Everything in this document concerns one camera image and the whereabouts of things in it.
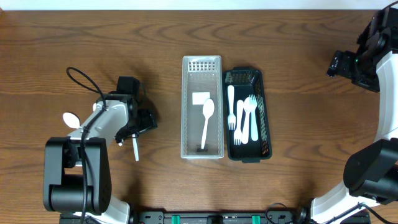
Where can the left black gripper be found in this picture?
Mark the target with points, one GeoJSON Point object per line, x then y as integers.
{"type": "Point", "coordinates": [149, 121]}

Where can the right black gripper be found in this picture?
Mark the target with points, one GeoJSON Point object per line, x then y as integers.
{"type": "Point", "coordinates": [341, 64]}

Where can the white plastic fork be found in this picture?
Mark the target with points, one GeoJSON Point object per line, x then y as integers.
{"type": "Point", "coordinates": [254, 131]}
{"type": "Point", "coordinates": [231, 116]}
{"type": "Point", "coordinates": [238, 132]}

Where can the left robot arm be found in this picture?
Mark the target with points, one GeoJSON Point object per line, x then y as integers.
{"type": "Point", "coordinates": [77, 176]}

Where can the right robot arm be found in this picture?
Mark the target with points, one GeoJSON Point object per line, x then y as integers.
{"type": "Point", "coordinates": [370, 175]}

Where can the clear plastic basket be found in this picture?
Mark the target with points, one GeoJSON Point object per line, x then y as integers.
{"type": "Point", "coordinates": [201, 80]}

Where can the black plastic basket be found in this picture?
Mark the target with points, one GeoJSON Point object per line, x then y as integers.
{"type": "Point", "coordinates": [248, 81]}

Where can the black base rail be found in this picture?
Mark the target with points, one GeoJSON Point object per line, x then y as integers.
{"type": "Point", "coordinates": [274, 215]}

